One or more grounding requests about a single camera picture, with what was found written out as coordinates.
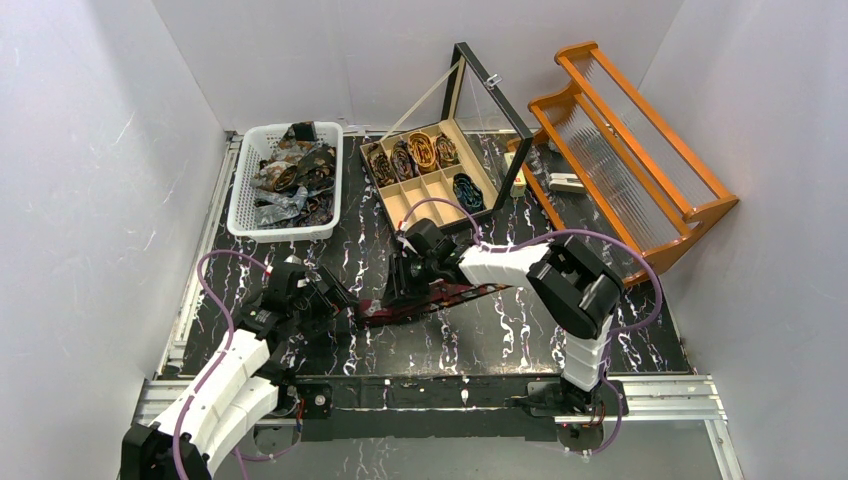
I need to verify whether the red patterned tie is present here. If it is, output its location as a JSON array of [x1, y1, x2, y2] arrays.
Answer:
[[356, 281, 508, 327]]

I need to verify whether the blue green tie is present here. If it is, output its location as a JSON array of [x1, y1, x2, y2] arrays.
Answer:
[[452, 173, 486, 214]]

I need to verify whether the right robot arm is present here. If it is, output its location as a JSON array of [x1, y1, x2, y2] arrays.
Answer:
[[362, 219, 623, 415]]

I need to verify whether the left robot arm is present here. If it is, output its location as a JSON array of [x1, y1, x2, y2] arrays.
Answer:
[[119, 259, 357, 479]]

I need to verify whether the pile of patterned ties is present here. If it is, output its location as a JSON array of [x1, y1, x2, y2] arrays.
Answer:
[[250, 122, 336, 229]]

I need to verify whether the wooden tie storage box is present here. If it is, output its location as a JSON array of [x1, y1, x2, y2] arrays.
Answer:
[[360, 121, 496, 233]]

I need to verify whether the rolled purple patterned tie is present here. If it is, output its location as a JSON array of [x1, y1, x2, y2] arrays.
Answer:
[[390, 140, 418, 181]]

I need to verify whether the rolled dark striped tie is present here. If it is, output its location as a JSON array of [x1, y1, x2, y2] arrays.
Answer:
[[367, 143, 396, 188]]

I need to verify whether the rolled brown patterned tie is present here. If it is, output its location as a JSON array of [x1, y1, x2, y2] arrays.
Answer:
[[434, 133, 460, 169]]

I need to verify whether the rolled orange tie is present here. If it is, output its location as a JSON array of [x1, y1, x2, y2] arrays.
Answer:
[[407, 132, 439, 173]]

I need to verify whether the white plastic basket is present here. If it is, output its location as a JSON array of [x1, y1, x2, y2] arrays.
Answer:
[[227, 121, 344, 243]]

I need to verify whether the small cream box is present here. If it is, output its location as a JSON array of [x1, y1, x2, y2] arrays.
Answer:
[[503, 152, 527, 198]]

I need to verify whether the glass box lid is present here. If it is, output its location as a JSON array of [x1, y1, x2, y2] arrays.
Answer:
[[441, 42, 533, 210]]

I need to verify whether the white stapler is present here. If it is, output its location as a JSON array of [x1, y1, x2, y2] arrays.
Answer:
[[548, 172, 586, 194]]

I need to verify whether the orange wooden rack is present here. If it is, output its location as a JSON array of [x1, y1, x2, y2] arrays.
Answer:
[[528, 41, 739, 274]]

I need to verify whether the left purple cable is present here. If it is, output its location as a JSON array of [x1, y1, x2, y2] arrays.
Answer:
[[172, 250, 303, 480]]

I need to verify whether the purple cable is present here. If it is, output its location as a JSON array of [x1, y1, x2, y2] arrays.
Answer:
[[172, 250, 303, 480], [397, 197, 664, 458]]

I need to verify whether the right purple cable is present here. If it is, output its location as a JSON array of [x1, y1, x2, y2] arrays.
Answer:
[[397, 197, 664, 458]]

